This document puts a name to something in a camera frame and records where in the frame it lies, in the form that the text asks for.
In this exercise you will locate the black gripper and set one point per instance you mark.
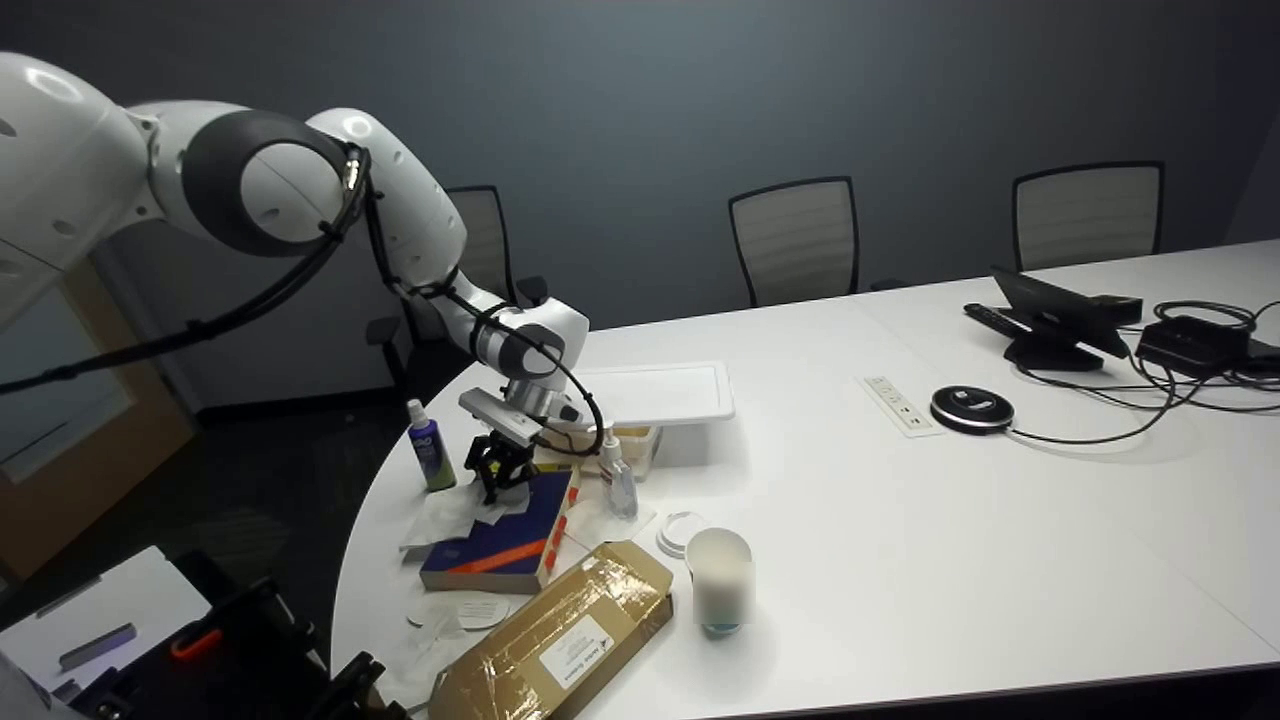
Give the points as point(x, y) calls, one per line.
point(502, 447)

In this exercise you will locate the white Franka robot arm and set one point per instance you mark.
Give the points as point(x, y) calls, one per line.
point(83, 160)

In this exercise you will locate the blue orange textbook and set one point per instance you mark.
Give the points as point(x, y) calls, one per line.
point(502, 547)

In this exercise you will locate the white bottle blue label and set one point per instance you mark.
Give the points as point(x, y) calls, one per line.
point(429, 447)

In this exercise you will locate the clear small spray bottle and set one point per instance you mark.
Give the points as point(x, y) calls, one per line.
point(622, 480)

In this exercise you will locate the taped brown cardboard box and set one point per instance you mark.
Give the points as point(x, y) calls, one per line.
point(555, 641)

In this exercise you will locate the white rectangular tray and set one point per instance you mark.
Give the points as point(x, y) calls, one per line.
point(660, 388)

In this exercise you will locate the white round lid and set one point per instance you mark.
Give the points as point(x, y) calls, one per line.
point(677, 532)

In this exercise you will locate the white patterned paper cup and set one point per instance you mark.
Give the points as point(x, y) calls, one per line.
point(722, 580)

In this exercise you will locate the grey mesh office chair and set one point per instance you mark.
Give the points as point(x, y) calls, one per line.
point(487, 225)
point(1086, 212)
point(798, 241)

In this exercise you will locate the brown wooden panel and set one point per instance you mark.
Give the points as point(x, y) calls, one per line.
point(146, 441)

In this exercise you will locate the white paper sheet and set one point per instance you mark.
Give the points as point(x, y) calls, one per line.
point(121, 601)

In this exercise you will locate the white remote control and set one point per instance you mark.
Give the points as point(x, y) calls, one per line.
point(893, 401)

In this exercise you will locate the purple marker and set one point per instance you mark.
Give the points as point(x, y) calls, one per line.
point(97, 646)

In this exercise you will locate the black round speaker puck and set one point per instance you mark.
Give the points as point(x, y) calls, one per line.
point(971, 406)

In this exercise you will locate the black conference device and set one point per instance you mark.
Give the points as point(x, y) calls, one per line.
point(1052, 325)

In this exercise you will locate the black power adapter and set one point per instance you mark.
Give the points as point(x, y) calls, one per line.
point(1194, 344)

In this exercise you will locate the grey wrist camera bar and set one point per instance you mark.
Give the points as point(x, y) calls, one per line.
point(498, 411)

